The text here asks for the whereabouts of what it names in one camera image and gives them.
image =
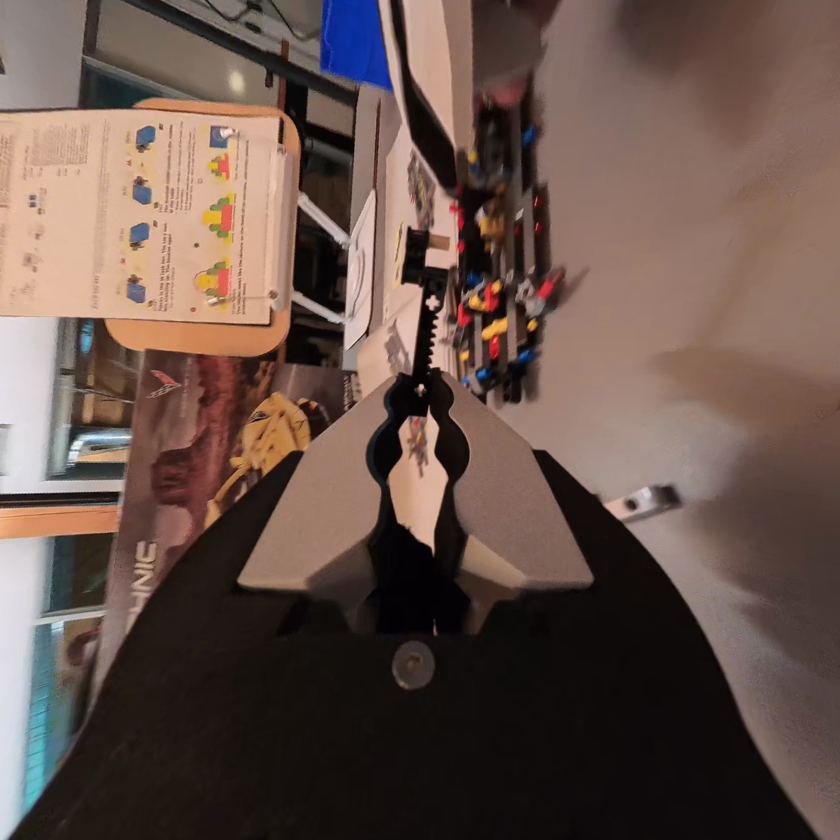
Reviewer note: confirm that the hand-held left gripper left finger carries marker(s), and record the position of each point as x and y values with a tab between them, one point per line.
308	525

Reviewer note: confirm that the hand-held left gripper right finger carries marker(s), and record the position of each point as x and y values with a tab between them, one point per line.
525	525

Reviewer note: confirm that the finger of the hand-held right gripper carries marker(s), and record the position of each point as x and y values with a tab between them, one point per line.
446	65

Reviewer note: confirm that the tan connector pin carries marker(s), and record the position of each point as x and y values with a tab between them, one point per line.
441	242

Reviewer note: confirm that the small black beam piece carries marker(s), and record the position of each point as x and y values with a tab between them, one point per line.
413	256

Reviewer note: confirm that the toy car chassis model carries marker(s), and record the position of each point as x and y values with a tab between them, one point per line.
505	262

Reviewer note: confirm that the black toothed rack piece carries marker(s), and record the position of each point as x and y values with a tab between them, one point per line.
426	328

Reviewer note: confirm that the yellow car toy set box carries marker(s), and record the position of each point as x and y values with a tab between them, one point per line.
197	459

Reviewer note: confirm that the blue plastic bin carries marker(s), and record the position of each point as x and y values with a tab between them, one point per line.
354	39

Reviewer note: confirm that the grey beam with yellow connectors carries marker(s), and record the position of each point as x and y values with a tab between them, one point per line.
646	502

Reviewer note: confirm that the building instruction booklet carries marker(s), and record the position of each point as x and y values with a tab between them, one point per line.
400	197

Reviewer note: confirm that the white document stand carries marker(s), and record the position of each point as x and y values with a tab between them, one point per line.
197	338

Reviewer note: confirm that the printed instruction sheet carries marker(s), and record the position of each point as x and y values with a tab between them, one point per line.
98	216

